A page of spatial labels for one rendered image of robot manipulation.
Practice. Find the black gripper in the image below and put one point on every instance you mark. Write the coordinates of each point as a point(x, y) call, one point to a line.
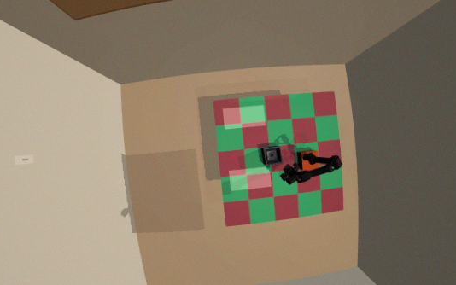
point(285, 174)

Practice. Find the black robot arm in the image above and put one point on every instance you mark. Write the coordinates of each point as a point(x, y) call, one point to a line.
point(334, 161)

